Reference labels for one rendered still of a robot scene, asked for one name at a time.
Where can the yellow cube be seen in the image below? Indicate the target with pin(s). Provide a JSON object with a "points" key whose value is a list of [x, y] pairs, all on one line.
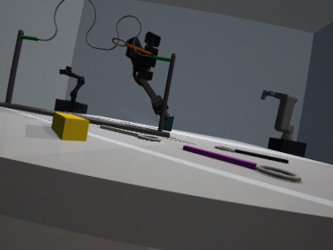
{"points": [[70, 127]]}

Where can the purple handle with grey loop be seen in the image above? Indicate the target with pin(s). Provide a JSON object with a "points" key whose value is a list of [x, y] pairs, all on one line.
{"points": [[290, 176]]}

